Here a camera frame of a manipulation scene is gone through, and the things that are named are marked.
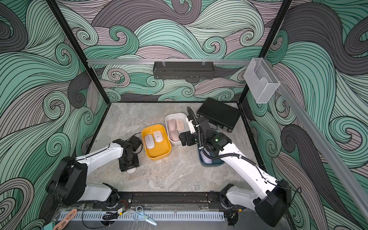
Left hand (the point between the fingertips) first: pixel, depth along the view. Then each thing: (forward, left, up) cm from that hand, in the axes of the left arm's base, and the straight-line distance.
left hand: (133, 166), depth 84 cm
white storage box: (+40, -25, 0) cm, 47 cm away
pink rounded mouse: (+30, -22, +1) cm, 37 cm away
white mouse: (+20, -13, +2) cm, 24 cm away
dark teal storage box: (+3, -50, +1) cm, 50 cm away
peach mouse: (+31, -28, 0) cm, 42 cm away
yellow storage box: (+13, -14, -3) cm, 20 cm away
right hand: (+10, -30, +20) cm, 37 cm away
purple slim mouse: (+4, -43, +1) cm, 44 cm away
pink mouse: (+21, -24, +1) cm, 32 cm away
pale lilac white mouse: (+17, -7, 0) cm, 18 cm away
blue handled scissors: (-23, -8, -1) cm, 25 cm away
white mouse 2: (-3, 0, +1) cm, 3 cm away
